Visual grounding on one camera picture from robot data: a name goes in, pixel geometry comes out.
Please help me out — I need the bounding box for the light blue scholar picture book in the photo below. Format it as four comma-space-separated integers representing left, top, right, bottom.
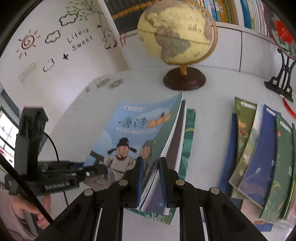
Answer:
83, 93, 183, 208

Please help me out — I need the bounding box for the dark blue eagle book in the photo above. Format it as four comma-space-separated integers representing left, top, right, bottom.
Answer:
239, 105, 277, 207

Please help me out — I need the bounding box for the rabbit hill picture book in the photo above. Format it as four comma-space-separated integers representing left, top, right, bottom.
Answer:
241, 102, 263, 181

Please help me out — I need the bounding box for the olive green insect book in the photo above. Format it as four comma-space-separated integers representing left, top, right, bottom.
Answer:
230, 97, 257, 199

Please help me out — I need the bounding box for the left hand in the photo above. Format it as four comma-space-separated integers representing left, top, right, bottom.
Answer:
9, 195, 49, 229

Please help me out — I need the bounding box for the green leaf cover book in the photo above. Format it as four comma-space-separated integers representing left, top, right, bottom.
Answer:
128, 103, 196, 225

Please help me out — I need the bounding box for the plain blue book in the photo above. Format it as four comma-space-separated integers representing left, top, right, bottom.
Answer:
218, 113, 242, 209

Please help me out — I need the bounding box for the dark green picture book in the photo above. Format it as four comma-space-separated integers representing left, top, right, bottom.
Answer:
260, 116, 293, 224

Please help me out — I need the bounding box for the vintage yellow globe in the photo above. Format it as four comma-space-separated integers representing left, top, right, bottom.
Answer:
137, 1, 218, 90

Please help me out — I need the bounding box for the white bookshelf cabinet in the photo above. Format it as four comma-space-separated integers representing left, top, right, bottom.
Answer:
97, 0, 296, 79

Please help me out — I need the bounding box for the round embroidered fan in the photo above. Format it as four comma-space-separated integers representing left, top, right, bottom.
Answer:
263, 5, 295, 60

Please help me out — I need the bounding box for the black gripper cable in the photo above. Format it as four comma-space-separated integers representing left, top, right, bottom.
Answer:
43, 132, 70, 207

